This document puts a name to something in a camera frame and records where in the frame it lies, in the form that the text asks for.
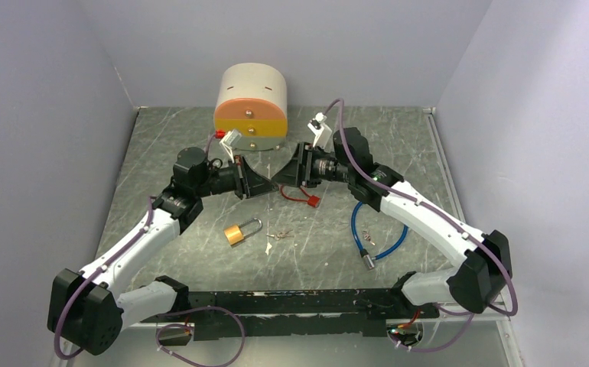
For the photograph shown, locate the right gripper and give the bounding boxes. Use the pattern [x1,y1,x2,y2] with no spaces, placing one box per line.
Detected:
[271,142,353,189]

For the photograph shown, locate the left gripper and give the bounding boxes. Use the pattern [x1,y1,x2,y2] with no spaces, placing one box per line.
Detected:
[194,154,278,199]

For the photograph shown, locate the red cable lock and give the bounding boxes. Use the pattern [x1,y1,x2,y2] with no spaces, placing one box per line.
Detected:
[279,184,322,209]

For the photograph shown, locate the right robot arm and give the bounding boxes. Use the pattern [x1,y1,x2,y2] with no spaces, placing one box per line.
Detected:
[272,128,513,317]

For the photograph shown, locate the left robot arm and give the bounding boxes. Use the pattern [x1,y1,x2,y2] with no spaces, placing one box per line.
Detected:
[47,147,278,360]

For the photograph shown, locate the brass padlock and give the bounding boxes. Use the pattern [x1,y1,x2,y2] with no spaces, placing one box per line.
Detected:
[223,217,263,247]

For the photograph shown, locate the padlock keys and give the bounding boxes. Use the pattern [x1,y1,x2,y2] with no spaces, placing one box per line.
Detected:
[267,231,293,241]

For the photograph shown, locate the beige drawer cabinet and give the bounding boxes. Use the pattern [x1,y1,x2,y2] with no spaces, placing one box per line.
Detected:
[214,63,288,151]

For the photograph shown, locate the blue lock keys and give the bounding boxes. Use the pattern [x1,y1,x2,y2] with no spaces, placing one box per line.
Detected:
[362,230,376,246]

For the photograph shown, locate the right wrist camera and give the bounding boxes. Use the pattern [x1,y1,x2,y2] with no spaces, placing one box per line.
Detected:
[308,112,333,149]

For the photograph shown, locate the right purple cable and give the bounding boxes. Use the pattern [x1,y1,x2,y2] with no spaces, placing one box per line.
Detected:
[322,97,519,317]

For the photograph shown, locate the purple cable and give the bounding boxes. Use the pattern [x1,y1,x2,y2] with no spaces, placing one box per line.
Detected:
[322,97,519,317]
[54,132,225,361]

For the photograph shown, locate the blue cable lock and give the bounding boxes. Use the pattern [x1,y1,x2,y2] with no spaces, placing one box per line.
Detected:
[349,202,409,271]

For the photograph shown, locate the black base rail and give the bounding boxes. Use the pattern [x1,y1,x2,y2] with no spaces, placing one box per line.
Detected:
[183,288,428,341]

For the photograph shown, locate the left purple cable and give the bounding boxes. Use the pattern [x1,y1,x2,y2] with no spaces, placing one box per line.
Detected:
[54,132,225,361]

